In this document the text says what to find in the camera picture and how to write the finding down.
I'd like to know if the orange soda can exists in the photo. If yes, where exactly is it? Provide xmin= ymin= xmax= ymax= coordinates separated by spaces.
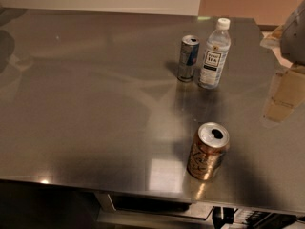
xmin=187 ymin=122 xmax=230 ymax=181

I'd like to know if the dark equipment under table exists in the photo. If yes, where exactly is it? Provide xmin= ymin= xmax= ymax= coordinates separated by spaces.
xmin=212 ymin=207 xmax=305 ymax=229

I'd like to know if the metal drawer under table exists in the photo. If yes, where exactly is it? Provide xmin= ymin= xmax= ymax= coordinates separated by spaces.
xmin=94 ymin=192 xmax=214 ymax=229

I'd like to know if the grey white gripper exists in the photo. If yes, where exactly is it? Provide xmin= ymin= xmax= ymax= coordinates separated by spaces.
xmin=260 ymin=0 xmax=305 ymax=123

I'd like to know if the blue silver energy drink can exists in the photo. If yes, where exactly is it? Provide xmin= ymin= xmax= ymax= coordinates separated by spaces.
xmin=177 ymin=35 xmax=200 ymax=82

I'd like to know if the clear plastic water bottle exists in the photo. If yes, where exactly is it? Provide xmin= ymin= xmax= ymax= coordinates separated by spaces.
xmin=198 ymin=18 xmax=231 ymax=89

